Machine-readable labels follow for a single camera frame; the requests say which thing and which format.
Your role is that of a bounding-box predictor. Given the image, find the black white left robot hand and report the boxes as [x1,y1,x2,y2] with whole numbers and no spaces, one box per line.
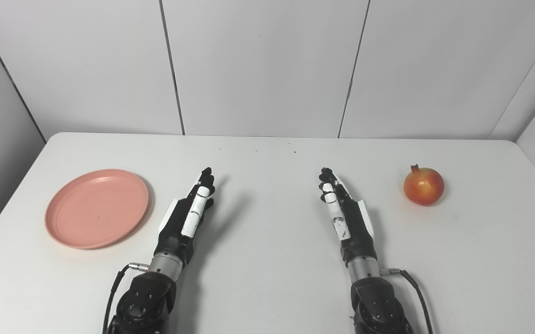
[155,167,216,268]

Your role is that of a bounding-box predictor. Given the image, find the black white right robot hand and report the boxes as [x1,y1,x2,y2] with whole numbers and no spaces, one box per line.
[318,167,378,267]

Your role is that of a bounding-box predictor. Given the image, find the red yellow pomegranate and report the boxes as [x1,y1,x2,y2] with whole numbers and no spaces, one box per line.
[403,164,445,206]

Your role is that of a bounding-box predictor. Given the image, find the pink round plate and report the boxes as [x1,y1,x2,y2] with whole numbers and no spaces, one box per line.
[45,169,149,250]

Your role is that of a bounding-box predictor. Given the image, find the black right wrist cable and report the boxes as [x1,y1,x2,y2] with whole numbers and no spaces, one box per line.
[380,268,435,334]

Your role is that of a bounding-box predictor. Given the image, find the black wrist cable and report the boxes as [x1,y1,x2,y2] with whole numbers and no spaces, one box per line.
[103,263,149,334]
[380,268,435,334]

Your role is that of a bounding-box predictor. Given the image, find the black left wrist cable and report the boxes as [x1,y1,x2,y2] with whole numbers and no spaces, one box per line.
[103,263,149,334]

